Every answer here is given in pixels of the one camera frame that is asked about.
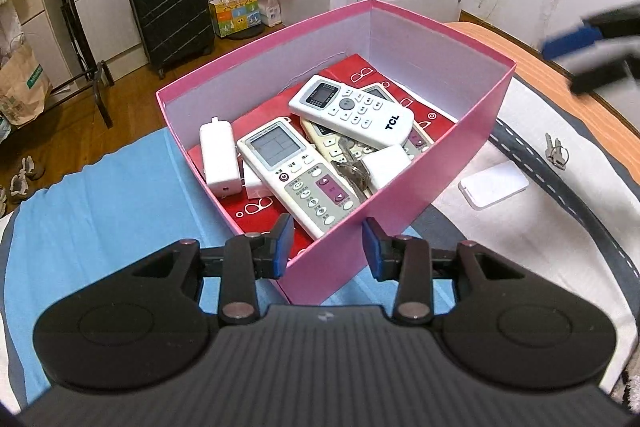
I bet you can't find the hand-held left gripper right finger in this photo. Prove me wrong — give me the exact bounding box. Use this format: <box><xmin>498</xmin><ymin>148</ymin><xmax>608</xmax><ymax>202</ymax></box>
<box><xmin>361</xmin><ymin>217</ymin><xmax>516</xmax><ymax>325</ymax></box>

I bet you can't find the small white charger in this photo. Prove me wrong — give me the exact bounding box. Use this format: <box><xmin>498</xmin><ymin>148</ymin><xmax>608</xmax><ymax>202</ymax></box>
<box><xmin>242</xmin><ymin>164</ymin><xmax>273</xmax><ymax>198</ymax></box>

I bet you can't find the orange bed mat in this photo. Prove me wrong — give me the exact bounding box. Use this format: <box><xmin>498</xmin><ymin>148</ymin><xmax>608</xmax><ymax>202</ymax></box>
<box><xmin>442</xmin><ymin>21</ymin><xmax>640</xmax><ymax>148</ymax></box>

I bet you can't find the white remote with grey button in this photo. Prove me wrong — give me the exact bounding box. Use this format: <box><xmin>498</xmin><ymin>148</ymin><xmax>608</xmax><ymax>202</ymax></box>
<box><xmin>288</xmin><ymin>74</ymin><xmax>416</xmax><ymax>145</ymax></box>

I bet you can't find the pair of grey shoes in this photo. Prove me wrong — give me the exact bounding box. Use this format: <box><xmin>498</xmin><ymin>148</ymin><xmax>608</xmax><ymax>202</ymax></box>
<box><xmin>10</xmin><ymin>157</ymin><xmax>46</xmax><ymax>202</ymax></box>

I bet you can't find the blue bed sheet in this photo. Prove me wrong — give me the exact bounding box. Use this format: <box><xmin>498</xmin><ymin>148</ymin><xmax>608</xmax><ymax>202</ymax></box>
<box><xmin>2</xmin><ymin>127</ymin><xmax>451</xmax><ymax>413</ymax></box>

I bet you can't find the road print blanket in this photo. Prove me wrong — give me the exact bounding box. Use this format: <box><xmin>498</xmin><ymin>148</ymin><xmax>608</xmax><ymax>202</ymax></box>
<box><xmin>430</xmin><ymin>74</ymin><xmax>640</xmax><ymax>388</ymax></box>

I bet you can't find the black suitcase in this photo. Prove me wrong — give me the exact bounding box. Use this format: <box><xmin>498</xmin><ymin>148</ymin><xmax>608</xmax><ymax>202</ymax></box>
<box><xmin>125</xmin><ymin>0</ymin><xmax>216</xmax><ymax>80</ymax></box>

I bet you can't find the pink cardboard box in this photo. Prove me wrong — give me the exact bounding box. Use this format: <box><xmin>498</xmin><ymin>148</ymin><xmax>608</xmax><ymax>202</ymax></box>
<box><xmin>155</xmin><ymin>0</ymin><xmax>517</xmax><ymax>308</ymax></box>

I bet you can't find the flat white power bank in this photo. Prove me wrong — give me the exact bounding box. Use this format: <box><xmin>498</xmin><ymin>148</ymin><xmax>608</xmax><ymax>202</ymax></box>
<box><xmin>458</xmin><ymin>160</ymin><xmax>529</xmax><ymax>210</ymax></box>

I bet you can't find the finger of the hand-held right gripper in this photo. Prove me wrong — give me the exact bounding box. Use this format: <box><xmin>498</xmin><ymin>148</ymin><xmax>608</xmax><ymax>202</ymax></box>
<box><xmin>570</xmin><ymin>55</ymin><xmax>640</xmax><ymax>96</ymax></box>
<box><xmin>541</xmin><ymin>6</ymin><xmax>640</xmax><ymax>58</ymax></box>

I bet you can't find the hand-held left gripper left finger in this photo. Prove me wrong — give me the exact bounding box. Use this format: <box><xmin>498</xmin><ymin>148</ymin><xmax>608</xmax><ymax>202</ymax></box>
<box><xmin>131</xmin><ymin>213</ymin><xmax>296</xmax><ymax>325</ymax></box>

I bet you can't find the large white wall charger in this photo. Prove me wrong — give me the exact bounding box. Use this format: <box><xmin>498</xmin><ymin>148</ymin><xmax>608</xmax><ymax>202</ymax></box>
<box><xmin>199</xmin><ymin>117</ymin><xmax>240</xmax><ymax>198</ymax></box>

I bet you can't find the bunch of silver keys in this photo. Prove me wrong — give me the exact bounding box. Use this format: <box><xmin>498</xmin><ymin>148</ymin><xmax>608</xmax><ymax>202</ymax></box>
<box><xmin>544</xmin><ymin>133</ymin><xmax>571</xmax><ymax>170</ymax></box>
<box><xmin>330</xmin><ymin>157</ymin><xmax>373</xmax><ymax>195</ymax></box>

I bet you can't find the white cube charger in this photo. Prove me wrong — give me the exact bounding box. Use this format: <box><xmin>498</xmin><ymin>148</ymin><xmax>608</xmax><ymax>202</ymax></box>
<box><xmin>360</xmin><ymin>144</ymin><xmax>412</xmax><ymax>192</ymax></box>

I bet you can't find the brown paper bag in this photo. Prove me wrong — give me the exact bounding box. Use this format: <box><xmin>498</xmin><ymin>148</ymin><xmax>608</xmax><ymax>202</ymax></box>
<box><xmin>0</xmin><ymin>42</ymin><xmax>53</xmax><ymax>128</ymax></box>

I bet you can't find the black clothes rack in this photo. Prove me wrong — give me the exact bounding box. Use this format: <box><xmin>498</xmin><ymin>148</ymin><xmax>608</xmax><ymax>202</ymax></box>
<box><xmin>40</xmin><ymin>0</ymin><xmax>115</xmax><ymax>130</ymax></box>

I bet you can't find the colourful gift bag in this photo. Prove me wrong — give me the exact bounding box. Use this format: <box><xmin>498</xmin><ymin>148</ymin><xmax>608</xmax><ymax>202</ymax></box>
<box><xmin>209</xmin><ymin>0</ymin><xmax>263</xmax><ymax>38</ymax></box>

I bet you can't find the cream remote with purple buttons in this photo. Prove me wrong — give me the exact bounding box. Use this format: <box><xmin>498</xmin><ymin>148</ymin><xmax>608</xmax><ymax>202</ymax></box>
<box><xmin>362</xmin><ymin>82</ymin><xmax>435</xmax><ymax>160</ymax></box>

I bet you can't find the cream remote with large screen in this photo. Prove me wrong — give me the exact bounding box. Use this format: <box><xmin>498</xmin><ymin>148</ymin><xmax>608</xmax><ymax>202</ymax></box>
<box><xmin>236</xmin><ymin>118</ymin><xmax>360</xmax><ymax>240</ymax></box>

